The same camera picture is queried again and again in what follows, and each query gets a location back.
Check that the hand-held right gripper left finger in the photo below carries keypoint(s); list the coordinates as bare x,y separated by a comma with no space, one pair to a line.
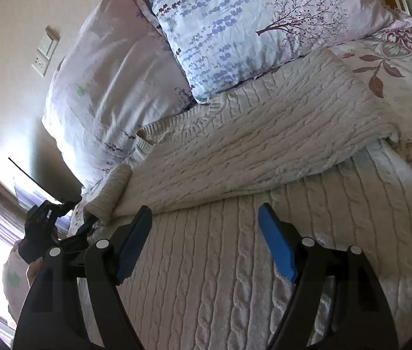
133,248

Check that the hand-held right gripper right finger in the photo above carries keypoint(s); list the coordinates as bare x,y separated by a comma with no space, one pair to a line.
278,248

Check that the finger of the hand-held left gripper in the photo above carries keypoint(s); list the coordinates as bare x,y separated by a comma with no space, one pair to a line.
83,229

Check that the person's left forearm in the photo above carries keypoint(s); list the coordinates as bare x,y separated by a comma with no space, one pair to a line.
34,275

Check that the black-edged flat screen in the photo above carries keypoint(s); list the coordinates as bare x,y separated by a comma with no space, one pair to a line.
34,198

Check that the plain pale pink pillow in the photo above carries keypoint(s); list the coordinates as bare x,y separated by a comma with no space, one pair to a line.
118,80

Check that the floral bed sheet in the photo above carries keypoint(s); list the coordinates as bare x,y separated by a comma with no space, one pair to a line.
402,73

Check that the tree print pillow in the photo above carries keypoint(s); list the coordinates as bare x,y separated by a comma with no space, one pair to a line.
246,25

